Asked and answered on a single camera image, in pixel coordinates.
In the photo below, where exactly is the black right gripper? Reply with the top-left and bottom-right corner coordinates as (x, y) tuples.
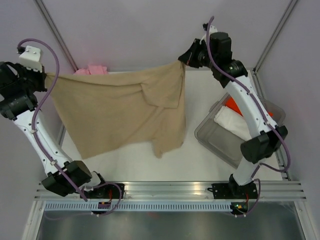
(179, 38), (218, 70)

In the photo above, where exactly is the white t shirt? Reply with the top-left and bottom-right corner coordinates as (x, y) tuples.
(213, 106), (251, 141)

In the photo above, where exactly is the beige t shirt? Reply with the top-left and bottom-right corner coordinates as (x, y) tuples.
(45, 61), (186, 159)

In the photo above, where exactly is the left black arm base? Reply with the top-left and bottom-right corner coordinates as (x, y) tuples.
(83, 182), (125, 200)

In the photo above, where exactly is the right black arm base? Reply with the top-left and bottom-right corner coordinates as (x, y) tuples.
(207, 182), (258, 200)

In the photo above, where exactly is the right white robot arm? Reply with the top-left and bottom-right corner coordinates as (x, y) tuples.
(178, 32), (288, 198)

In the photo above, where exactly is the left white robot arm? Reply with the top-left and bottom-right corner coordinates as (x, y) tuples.
(0, 62), (109, 201)

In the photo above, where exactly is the rolled orange t shirt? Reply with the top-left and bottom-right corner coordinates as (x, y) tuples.
(225, 97), (262, 120)

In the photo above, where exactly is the pink crumpled t shirt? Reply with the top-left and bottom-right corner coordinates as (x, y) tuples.
(74, 65), (108, 76)

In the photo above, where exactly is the clear grey plastic bin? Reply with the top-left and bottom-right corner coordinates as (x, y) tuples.
(194, 92), (287, 170)

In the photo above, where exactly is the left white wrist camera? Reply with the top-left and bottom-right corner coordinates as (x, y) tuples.
(18, 45), (43, 73)

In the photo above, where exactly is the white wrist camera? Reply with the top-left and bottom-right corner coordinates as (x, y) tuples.
(199, 23), (220, 43)
(18, 45), (43, 73)

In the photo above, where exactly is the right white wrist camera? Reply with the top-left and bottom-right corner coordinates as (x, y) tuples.
(199, 23), (220, 43)

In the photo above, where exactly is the right aluminium frame post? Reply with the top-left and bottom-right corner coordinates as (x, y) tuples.
(252, 0), (299, 75)

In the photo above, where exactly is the white slotted cable duct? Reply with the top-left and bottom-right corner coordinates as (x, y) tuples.
(45, 201), (232, 212)

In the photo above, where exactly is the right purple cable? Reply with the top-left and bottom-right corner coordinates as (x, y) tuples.
(202, 16), (292, 218)

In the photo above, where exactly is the purple cable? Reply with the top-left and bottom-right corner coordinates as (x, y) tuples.
(202, 16), (292, 218)
(16, 38), (123, 221)

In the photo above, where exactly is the aluminium front rail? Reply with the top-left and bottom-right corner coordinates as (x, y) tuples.
(33, 181), (307, 201)

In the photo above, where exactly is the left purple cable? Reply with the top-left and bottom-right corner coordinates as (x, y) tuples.
(16, 38), (123, 221)

